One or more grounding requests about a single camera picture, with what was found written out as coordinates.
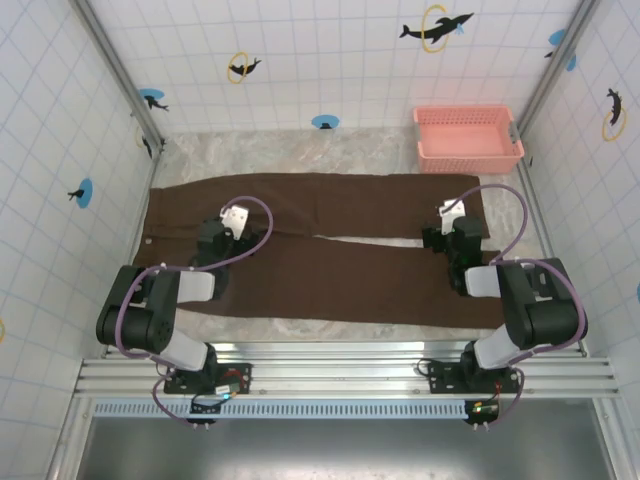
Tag brown long pants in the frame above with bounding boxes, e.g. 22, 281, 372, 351
130, 171, 504, 330

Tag pink plastic basket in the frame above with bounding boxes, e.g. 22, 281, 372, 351
412, 104, 526, 175

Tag blue circle seal sticker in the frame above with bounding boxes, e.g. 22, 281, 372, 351
66, 177, 95, 209

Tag blue circle shark sticker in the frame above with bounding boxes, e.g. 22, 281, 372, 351
137, 87, 171, 113

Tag blue blob sticker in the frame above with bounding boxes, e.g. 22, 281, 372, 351
543, 28, 578, 72

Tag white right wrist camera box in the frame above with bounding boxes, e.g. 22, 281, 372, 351
438, 198, 467, 233

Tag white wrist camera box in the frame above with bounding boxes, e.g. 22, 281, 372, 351
218, 201, 250, 237
438, 198, 467, 233

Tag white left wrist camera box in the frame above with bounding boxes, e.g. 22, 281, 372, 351
218, 201, 250, 237

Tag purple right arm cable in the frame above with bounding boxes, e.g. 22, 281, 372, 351
446, 183, 589, 429

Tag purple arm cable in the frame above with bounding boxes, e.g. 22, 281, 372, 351
446, 183, 589, 429
113, 195, 275, 429

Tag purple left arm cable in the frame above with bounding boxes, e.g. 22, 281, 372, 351
113, 195, 275, 429

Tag penguin yellow ring sticker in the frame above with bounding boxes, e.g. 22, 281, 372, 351
135, 124, 154, 161

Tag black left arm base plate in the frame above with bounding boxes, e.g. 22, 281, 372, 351
162, 362, 254, 397

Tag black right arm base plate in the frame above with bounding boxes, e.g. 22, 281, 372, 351
427, 362, 522, 397

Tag small dolphin ring sticker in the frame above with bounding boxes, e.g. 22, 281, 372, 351
227, 50, 264, 85

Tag aluminium mounting rail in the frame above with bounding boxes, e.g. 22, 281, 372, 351
74, 341, 621, 401

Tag aluminium corner post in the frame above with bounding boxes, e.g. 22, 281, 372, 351
74, 0, 167, 151
517, 0, 601, 137

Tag seahorse yellow ring sticker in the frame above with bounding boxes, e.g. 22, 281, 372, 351
601, 87, 629, 143

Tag grey slotted cable duct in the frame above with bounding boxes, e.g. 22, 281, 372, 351
92, 399, 614, 419

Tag large dolphin ring sticker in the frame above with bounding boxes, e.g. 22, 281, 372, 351
421, 3, 476, 55

